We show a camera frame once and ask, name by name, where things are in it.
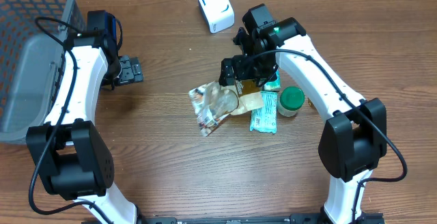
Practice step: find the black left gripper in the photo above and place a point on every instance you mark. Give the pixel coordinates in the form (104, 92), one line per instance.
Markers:
(130, 70)

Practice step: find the green white can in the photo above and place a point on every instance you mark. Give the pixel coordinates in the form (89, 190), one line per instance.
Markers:
(290, 101)

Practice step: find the brown white snack bag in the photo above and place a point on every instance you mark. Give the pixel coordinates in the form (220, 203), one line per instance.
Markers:
(213, 103)

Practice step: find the white barcode scanner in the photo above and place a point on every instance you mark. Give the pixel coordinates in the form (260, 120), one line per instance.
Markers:
(218, 14)

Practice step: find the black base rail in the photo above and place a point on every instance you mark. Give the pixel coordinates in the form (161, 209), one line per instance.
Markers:
(232, 220)

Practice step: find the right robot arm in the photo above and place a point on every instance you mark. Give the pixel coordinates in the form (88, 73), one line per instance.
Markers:
(352, 140)

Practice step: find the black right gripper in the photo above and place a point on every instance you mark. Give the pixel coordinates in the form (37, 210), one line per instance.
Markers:
(242, 66)

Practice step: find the mint green tissue pack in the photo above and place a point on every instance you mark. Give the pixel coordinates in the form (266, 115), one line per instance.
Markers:
(265, 119)

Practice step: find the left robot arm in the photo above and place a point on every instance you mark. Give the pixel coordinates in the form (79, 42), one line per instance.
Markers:
(73, 165)

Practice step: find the yellow drink bottle grey cap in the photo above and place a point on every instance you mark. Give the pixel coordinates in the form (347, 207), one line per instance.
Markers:
(310, 103)

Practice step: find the dark grey plastic basket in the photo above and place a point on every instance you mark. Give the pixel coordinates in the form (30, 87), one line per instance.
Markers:
(31, 62)

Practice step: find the teal white tissue pack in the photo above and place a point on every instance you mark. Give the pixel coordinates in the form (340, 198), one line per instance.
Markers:
(273, 86)

